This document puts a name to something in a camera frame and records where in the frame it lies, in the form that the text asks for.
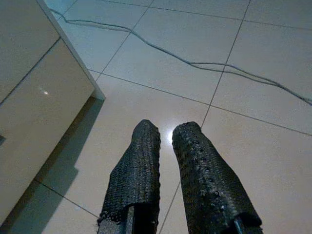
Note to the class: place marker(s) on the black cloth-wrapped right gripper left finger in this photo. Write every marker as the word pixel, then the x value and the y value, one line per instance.
pixel 139 175

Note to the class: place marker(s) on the cream kitchen cabinet with counter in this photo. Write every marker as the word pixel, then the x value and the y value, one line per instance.
pixel 36 73

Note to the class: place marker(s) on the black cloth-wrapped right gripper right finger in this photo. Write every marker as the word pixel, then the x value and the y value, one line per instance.
pixel 204 180

